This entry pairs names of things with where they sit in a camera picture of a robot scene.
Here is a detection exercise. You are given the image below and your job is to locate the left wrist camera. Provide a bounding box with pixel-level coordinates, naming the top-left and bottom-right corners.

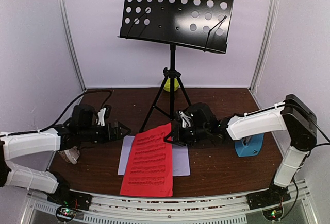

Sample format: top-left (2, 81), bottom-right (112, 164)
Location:
top-left (97, 105), bottom-right (112, 126)

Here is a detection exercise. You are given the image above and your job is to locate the blue metronome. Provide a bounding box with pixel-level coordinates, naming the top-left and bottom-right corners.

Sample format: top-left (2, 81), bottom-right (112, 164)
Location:
top-left (235, 133), bottom-right (264, 158)

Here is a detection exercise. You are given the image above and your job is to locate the lavender paper sheet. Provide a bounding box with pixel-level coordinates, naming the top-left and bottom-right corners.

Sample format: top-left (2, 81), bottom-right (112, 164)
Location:
top-left (118, 136), bottom-right (190, 177)

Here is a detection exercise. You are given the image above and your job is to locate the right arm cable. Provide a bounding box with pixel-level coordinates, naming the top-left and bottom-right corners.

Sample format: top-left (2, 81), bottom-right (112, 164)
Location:
top-left (283, 100), bottom-right (330, 158)

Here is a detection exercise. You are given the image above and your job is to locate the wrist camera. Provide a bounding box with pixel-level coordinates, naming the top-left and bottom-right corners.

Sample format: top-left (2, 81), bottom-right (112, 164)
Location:
top-left (175, 110), bottom-right (193, 128)
top-left (97, 105), bottom-right (112, 126)

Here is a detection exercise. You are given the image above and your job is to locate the left aluminium frame post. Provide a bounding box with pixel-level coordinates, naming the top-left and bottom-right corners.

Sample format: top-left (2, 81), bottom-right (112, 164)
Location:
top-left (58, 0), bottom-right (86, 91)

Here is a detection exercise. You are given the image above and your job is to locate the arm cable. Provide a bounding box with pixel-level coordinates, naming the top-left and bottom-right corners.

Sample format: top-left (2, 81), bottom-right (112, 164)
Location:
top-left (283, 100), bottom-right (330, 158)
top-left (0, 89), bottom-right (113, 137)

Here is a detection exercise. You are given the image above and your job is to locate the right aluminium frame post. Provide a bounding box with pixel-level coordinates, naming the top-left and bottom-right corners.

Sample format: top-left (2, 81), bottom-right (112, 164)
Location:
top-left (250, 0), bottom-right (279, 94)

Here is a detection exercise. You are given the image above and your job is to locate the red sheet music paper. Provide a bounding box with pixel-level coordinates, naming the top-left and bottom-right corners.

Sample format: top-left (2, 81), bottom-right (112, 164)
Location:
top-left (120, 123), bottom-right (173, 197)

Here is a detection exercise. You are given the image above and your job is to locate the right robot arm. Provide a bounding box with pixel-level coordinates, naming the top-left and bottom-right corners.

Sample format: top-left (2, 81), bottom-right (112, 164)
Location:
top-left (164, 94), bottom-right (317, 204)

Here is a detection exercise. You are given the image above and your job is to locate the patterned white mug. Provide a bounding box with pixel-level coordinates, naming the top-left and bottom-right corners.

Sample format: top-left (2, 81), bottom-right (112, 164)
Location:
top-left (58, 146), bottom-right (80, 165)

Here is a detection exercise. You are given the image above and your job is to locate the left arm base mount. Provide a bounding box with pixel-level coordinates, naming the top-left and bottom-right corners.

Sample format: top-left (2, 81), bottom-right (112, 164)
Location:
top-left (46, 191), bottom-right (92, 223)

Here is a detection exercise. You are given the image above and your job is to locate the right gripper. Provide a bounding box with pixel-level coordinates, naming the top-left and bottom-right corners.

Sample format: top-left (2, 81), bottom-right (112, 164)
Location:
top-left (164, 124), bottom-right (209, 147)

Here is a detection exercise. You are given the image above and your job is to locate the front aluminium rail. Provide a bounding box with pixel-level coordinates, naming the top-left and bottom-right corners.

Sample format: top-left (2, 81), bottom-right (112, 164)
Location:
top-left (19, 180), bottom-right (320, 223)

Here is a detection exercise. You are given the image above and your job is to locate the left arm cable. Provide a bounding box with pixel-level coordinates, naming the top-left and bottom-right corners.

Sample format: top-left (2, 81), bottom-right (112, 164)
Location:
top-left (0, 89), bottom-right (113, 137)

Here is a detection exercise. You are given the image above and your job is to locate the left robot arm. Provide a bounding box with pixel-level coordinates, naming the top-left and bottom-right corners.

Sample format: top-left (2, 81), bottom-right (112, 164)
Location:
top-left (1, 104), bottom-right (131, 205)

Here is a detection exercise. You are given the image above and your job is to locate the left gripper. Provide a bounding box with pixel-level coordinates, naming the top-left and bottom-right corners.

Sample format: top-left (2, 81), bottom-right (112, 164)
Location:
top-left (79, 121), bottom-right (130, 144)

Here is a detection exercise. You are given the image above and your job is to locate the black music stand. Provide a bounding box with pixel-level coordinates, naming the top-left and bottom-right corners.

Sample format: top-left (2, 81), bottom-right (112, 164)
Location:
top-left (120, 0), bottom-right (234, 119)

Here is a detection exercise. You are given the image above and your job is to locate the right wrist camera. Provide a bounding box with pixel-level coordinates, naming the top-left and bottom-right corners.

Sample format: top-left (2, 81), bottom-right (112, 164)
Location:
top-left (175, 110), bottom-right (193, 128)

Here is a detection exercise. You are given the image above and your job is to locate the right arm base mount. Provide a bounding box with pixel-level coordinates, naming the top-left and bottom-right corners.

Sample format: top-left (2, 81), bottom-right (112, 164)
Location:
top-left (246, 186), bottom-right (291, 221)

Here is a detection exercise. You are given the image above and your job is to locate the aluminium frame post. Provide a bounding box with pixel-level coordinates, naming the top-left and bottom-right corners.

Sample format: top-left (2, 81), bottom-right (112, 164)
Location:
top-left (58, 0), bottom-right (86, 91)
top-left (250, 0), bottom-right (279, 94)

